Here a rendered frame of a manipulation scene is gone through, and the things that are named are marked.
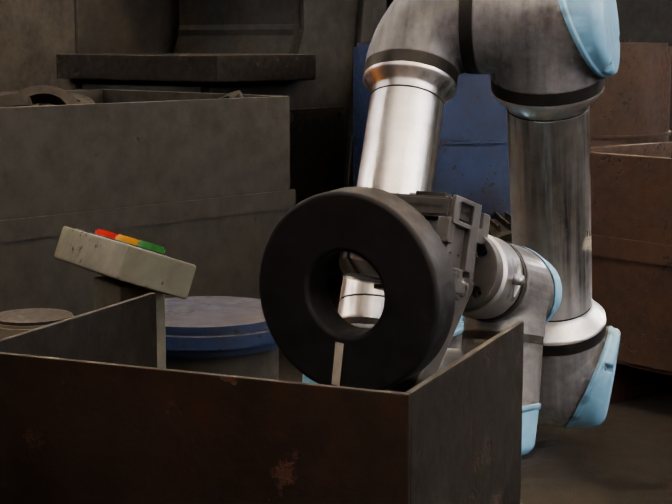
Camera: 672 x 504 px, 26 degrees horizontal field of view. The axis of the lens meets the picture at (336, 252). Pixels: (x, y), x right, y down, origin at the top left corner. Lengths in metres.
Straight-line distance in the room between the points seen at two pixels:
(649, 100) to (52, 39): 2.04
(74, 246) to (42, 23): 3.14
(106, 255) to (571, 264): 0.72
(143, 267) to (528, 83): 0.72
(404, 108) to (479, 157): 3.05
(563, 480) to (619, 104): 1.99
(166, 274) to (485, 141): 2.58
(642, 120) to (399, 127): 3.43
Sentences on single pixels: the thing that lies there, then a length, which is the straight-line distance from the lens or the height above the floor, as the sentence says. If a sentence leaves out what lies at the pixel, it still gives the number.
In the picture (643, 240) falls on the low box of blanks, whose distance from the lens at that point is 3.50.
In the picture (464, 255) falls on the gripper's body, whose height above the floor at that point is 0.72.
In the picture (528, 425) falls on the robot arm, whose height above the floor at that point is 0.55.
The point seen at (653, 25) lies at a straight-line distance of 6.18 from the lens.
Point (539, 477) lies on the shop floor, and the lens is 3.06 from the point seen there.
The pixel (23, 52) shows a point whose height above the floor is 0.85.
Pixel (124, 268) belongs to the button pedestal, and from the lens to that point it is 1.97.
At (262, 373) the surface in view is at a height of 0.34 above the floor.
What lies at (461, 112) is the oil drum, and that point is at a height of 0.67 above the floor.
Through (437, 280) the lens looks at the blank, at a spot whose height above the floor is 0.72.
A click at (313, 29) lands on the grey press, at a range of 5.06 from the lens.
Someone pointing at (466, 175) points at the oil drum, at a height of 0.48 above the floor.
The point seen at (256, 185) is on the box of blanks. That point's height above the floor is 0.51.
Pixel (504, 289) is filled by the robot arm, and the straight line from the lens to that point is 1.27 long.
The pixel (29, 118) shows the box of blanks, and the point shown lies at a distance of 3.40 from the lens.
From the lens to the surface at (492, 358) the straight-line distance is 0.84.
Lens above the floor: 0.89
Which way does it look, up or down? 8 degrees down
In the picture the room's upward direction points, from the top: straight up
